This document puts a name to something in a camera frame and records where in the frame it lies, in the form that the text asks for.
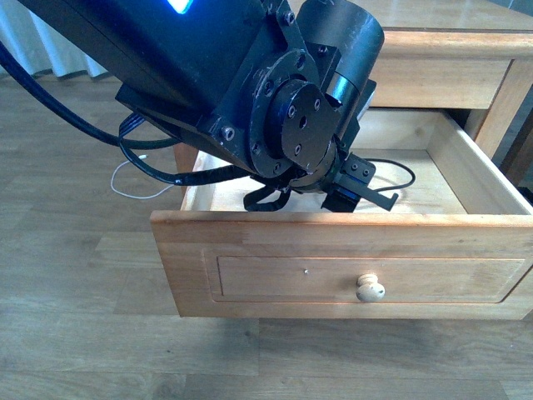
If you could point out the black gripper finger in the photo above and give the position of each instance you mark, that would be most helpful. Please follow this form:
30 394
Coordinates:
378 199

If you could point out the wooden drawer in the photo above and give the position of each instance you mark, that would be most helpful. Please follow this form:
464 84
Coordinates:
457 244

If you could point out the upper drawer round knob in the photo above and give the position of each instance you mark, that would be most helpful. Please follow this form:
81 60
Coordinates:
369 289

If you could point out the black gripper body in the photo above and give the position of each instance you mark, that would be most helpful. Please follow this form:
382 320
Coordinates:
337 164

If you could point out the wooden nightstand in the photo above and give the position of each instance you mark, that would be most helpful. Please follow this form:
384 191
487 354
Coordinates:
473 55

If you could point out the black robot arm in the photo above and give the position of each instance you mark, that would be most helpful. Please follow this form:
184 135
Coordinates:
274 93

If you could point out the dark wooden furniture leg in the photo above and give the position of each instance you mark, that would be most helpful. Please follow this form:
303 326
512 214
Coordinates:
519 157

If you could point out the pale pleated curtain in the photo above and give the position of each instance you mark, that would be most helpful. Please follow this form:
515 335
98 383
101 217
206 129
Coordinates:
39 47

